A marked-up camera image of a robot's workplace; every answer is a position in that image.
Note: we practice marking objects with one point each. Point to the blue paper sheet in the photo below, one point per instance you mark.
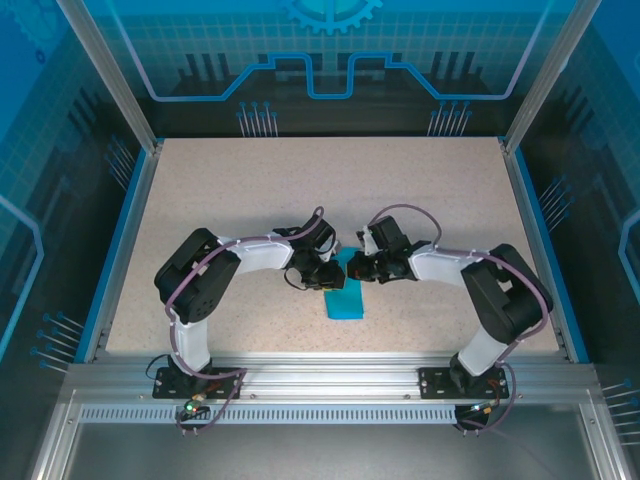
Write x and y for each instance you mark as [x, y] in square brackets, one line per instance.
[345, 305]

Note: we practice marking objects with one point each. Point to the aluminium mounting rail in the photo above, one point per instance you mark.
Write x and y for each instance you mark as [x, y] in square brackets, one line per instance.
[325, 375]

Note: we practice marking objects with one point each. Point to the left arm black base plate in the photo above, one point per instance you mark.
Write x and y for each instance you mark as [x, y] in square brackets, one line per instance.
[170, 387]

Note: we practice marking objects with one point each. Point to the aluminium frame post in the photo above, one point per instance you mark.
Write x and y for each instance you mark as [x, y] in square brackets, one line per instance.
[120, 85]
[544, 85]

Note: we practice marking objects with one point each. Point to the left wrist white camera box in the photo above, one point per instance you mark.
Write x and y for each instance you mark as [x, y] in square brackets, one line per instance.
[331, 254]

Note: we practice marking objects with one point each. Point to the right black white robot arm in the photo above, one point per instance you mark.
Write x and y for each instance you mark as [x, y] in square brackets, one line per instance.
[505, 295]

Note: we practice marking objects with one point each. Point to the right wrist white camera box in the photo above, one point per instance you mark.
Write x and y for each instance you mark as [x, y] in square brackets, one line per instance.
[367, 242]

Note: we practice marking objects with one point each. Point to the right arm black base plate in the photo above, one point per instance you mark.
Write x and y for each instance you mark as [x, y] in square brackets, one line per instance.
[435, 382]

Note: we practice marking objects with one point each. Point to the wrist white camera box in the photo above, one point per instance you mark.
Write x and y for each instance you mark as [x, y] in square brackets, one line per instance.
[331, 254]
[367, 242]

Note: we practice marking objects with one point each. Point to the aluminium table side rail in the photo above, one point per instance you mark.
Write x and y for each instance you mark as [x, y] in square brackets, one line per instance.
[537, 250]
[125, 250]

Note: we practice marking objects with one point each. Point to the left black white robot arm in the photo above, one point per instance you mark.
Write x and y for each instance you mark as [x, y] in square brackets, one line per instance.
[197, 280]

